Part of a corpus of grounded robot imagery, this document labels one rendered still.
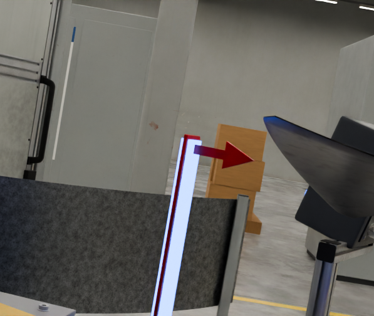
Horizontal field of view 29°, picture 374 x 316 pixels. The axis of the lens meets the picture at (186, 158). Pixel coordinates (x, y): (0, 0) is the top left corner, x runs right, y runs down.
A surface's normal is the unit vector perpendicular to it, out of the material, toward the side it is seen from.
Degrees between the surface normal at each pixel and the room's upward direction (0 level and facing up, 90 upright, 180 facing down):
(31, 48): 90
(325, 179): 159
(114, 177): 90
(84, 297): 90
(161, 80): 90
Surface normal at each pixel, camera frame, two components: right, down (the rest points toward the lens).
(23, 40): 0.86, 0.16
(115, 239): 0.50, 0.13
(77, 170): 0.02, 0.06
